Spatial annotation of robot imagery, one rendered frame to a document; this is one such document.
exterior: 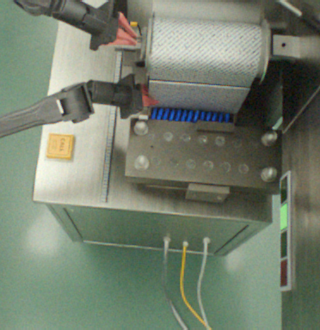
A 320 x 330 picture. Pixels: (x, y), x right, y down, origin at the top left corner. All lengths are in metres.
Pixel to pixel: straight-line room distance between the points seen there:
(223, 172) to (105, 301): 1.12
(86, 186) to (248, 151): 0.45
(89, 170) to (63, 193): 0.10
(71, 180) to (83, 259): 0.91
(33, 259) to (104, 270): 0.31
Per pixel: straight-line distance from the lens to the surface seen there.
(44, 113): 1.25
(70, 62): 1.65
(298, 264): 1.15
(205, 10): 1.34
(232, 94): 1.33
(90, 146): 1.54
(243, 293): 2.41
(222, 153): 1.42
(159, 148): 1.40
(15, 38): 2.77
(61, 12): 1.14
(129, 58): 1.38
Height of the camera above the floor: 2.36
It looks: 71 degrees down
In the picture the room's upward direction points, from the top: 5 degrees counter-clockwise
